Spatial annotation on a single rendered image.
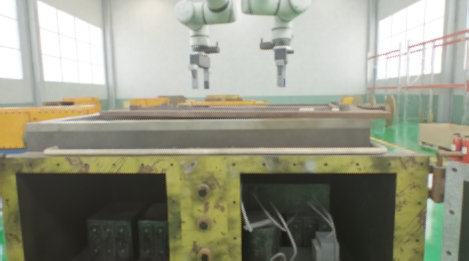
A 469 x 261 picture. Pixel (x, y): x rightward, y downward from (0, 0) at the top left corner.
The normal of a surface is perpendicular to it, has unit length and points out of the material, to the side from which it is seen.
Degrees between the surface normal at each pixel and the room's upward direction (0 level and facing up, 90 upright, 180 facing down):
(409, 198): 90
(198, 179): 90
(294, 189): 90
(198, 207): 90
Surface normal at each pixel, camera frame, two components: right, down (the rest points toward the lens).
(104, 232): -0.05, 0.09
